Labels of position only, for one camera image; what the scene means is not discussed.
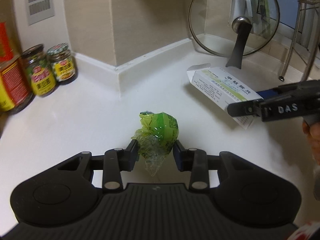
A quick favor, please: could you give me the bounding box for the white medicine box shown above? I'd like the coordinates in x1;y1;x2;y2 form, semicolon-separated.
186;63;264;130

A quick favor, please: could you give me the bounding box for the green plastic wrapper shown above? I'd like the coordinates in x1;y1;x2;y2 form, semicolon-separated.
132;111;179;177

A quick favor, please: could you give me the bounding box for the person's right hand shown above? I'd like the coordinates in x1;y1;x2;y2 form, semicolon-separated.
302;121;320;165

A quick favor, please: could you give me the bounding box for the glass pot lid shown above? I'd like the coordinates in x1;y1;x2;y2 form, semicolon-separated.
188;0;280;69

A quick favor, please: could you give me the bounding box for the metal dish rack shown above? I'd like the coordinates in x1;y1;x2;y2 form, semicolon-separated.
279;0;319;81

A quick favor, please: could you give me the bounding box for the small checkered lid jar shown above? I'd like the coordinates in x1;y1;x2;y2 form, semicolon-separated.
47;43;77;85

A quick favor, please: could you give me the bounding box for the green lid sauce jar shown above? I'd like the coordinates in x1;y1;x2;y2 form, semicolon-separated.
21;44;56;97

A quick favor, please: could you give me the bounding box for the red label oil bottle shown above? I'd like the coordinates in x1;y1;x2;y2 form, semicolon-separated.
0;21;34;114

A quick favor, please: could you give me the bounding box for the grey wall vent grille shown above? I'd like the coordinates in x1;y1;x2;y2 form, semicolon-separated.
25;0;55;25

